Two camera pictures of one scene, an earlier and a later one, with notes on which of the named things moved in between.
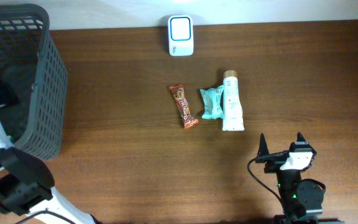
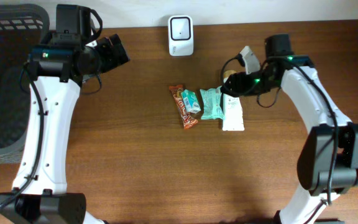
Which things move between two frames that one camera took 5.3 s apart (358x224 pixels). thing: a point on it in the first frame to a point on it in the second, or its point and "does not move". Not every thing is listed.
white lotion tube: [233, 119] does not move
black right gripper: [275, 161] to [240, 84]
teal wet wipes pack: [212, 103] does not move
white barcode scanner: [181, 33] does not move
